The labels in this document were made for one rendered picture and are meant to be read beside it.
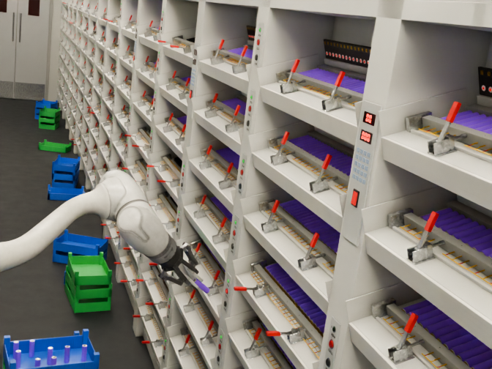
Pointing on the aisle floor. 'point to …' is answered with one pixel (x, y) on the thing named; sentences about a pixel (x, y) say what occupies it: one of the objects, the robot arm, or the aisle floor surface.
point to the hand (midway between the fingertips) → (192, 277)
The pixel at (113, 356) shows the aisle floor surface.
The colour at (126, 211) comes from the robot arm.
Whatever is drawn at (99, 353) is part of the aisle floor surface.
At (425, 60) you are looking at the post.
